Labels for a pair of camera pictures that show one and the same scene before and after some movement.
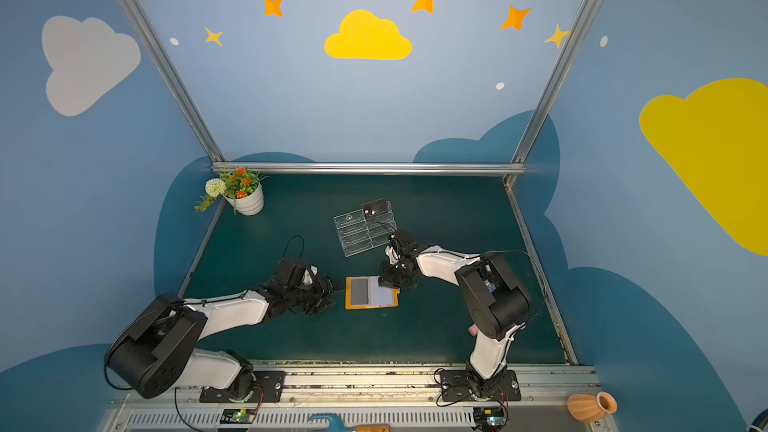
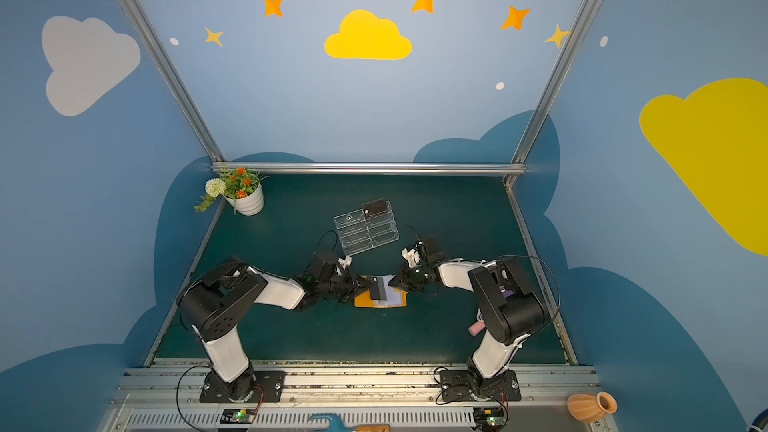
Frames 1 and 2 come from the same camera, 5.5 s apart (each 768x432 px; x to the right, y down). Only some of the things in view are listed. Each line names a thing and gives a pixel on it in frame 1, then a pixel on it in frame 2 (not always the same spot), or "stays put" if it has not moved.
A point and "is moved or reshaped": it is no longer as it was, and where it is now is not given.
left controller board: x=237 y=415 stays put
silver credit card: x=359 y=294 is moved or reshaped
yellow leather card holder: x=365 y=292 stays put
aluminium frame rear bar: x=378 y=168 stays put
